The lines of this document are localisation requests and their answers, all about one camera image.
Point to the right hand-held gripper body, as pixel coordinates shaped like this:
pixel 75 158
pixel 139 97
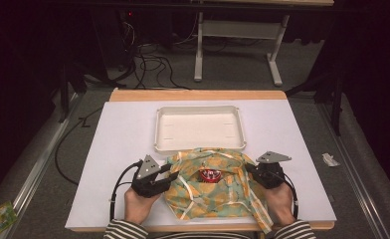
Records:
pixel 270 174

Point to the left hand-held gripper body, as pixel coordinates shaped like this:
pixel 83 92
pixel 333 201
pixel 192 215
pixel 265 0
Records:
pixel 147 176

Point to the red can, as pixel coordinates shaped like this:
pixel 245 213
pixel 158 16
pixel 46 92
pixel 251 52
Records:
pixel 210 175

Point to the yellow green patterned cloth bag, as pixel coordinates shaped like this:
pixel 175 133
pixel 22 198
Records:
pixel 213 199

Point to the white plastic tray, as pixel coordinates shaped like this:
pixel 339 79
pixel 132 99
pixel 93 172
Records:
pixel 199 129

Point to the person's left hand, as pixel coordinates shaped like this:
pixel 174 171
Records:
pixel 138 207

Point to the person's right hand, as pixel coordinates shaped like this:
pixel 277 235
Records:
pixel 282 205

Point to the white table mat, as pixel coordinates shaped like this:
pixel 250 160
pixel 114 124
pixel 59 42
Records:
pixel 123 139

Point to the crumpled white paper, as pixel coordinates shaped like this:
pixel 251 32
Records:
pixel 330 160

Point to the black metal stand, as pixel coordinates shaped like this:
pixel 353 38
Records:
pixel 335 99
pixel 65 89

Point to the metal floor rail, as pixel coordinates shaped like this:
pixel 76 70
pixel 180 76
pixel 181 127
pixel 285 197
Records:
pixel 349 169
pixel 34 176

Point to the white metal desk frame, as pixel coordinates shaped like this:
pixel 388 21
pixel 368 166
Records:
pixel 239 30

